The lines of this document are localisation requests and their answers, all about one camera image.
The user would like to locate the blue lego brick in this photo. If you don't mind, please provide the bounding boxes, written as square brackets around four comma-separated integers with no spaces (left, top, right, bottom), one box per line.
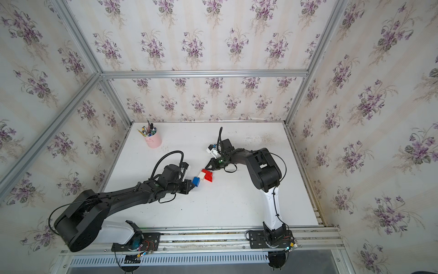
[192,177,201,187]

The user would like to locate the white lego brick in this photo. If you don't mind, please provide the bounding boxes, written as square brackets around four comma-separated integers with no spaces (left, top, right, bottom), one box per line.
[198,171,205,180]

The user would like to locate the long red lego brick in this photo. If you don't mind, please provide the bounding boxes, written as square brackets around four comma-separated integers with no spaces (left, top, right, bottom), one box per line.
[201,169,213,183]

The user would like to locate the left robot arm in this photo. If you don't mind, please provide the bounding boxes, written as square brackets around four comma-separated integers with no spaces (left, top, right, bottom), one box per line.
[54,162,195,252]

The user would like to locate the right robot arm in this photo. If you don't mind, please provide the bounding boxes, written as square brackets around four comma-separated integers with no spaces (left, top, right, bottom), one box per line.
[206,139,287,247]

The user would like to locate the pink pen cup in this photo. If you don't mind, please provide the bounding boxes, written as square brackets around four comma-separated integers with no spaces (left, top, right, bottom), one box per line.
[144,132,162,149]

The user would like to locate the pens in cup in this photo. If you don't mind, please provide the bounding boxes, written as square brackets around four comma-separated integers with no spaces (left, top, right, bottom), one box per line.
[137,121,157,137]

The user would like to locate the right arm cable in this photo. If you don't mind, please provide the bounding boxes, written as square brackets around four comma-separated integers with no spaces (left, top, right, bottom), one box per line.
[216,126,288,230]

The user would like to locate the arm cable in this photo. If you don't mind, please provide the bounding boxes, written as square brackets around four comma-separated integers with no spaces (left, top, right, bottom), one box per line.
[216,126,288,230]
[47,150,185,237]

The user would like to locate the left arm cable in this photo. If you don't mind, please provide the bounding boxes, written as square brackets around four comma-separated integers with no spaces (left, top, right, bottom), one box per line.
[47,150,185,237]

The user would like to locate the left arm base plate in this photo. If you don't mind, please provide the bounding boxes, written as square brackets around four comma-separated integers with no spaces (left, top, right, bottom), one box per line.
[111,232,161,253]

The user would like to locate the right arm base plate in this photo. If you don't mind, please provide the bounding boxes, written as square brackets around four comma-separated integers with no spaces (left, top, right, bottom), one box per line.
[245,229,297,250]

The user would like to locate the aluminium rail frame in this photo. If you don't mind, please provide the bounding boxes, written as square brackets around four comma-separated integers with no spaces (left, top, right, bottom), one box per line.
[68,225,344,256]

